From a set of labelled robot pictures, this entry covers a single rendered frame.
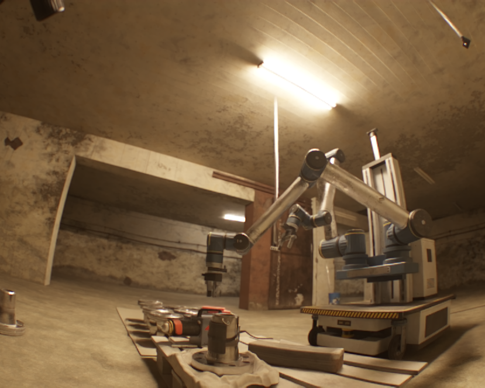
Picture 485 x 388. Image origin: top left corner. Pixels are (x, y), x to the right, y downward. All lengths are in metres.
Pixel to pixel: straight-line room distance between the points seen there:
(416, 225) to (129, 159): 4.71
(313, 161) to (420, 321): 1.30
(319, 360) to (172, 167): 4.66
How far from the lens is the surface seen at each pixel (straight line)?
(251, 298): 5.51
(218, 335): 1.04
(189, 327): 1.48
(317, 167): 1.67
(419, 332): 1.85
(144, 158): 5.16
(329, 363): 1.15
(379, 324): 1.78
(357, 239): 2.29
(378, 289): 2.46
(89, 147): 5.19
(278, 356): 1.23
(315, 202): 6.94
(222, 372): 1.01
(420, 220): 1.83
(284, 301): 5.98
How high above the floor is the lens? 0.52
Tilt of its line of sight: 21 degrees up
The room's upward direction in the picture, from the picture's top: 4 degrees clockwise
